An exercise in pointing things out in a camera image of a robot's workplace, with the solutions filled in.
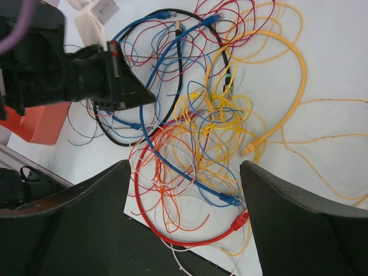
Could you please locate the orange plastic bin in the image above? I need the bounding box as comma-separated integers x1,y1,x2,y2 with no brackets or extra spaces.
1,102,70,145

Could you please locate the thick yellow cable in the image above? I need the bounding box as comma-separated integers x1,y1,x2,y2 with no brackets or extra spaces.
204,30,308,158

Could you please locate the thin blue wire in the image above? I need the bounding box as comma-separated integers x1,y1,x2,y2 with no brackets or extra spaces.
109,28,245,208

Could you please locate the thin brown wire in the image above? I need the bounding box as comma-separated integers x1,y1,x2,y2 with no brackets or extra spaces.
64,20,239,147

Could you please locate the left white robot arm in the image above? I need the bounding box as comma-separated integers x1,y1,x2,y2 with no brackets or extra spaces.
1,1,156,120

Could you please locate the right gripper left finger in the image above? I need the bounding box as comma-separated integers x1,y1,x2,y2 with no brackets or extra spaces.
1,160,131,275

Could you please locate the yellow wire bundle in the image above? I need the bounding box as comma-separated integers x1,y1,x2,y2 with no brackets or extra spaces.
174,62,267,185

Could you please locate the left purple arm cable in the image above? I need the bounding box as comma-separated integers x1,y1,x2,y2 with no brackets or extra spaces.
0,0,37,54

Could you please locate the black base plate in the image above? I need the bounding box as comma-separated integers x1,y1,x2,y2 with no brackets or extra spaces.
110,214,230,275

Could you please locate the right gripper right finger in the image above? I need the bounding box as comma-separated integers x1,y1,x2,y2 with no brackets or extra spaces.
240,161,367,275

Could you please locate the thin orange wire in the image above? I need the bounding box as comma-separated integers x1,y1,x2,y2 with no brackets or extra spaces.
129,109,210,233

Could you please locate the thick red cable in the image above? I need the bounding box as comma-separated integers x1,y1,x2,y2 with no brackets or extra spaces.
134,112,250,247

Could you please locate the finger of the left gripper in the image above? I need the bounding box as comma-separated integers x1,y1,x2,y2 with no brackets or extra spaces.
120,62,156,109

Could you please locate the thick black cable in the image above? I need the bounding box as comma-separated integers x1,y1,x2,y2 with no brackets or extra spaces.
91,8,233,147

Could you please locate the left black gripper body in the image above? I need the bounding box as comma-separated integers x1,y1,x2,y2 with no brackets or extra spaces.
68,40,127,111

